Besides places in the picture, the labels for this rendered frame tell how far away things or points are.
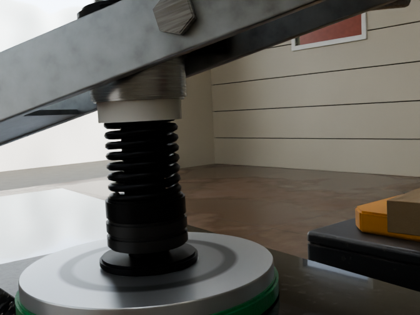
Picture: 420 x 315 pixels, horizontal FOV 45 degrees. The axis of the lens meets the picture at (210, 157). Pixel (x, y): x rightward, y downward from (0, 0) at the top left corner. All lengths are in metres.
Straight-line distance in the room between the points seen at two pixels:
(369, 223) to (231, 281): 0.62
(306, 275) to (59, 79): 0.27
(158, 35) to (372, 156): 7.19
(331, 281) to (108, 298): 0.20
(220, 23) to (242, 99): 8.75
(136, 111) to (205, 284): 0.14
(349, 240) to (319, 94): 7.08
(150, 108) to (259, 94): 8.42
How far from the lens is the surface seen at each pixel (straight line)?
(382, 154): 7.43
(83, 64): 0.39
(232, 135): 9.35
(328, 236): 0.97
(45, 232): 0.74
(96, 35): 0.38
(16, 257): 0.63
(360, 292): 0.44
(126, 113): 0.40
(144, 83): 0.39
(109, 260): 0.44
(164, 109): 0.40
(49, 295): 0.40
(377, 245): 0.92
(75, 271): 0.44
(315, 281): 0.47
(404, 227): 0.81
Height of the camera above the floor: 0.97
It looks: 5 degrees down
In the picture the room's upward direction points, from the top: 3 degrees counter-clockwise
